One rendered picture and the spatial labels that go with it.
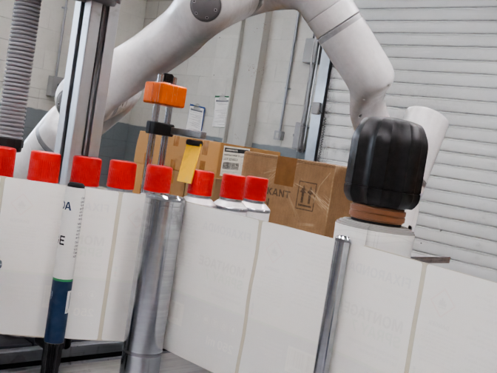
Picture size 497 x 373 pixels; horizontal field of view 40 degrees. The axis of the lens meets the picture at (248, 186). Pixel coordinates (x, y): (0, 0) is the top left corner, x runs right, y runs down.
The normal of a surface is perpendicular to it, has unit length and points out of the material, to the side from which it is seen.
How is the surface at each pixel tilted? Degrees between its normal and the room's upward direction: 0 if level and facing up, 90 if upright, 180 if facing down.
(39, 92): 90
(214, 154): 90
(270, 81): 90
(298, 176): 90
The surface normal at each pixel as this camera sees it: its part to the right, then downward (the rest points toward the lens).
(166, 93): 0.69, 0.15
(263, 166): -0.62, -0.06
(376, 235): -0.13, 0.07
